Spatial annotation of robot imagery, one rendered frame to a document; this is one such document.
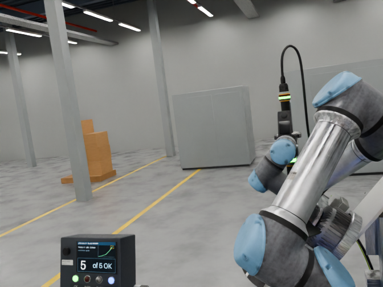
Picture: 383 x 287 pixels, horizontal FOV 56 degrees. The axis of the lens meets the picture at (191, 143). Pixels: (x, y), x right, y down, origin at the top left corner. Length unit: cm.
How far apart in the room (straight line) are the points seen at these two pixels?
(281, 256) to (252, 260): 6
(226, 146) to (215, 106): 101
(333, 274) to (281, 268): 10
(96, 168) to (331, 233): 840
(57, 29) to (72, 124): 183
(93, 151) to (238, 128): 374
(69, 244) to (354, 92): 108
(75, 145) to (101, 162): 219
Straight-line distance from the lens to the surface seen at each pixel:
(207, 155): 902
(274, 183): 119
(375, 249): 179
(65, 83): 747
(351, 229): 155
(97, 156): 955
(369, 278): 185
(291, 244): 80
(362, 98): 93
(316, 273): 83
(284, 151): 114
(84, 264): 142
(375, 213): 155
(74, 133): 744
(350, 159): 106
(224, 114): 878
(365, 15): 1399
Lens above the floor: 169
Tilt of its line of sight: 6 degrees down
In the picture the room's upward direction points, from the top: 7 degrees counter-clockwise
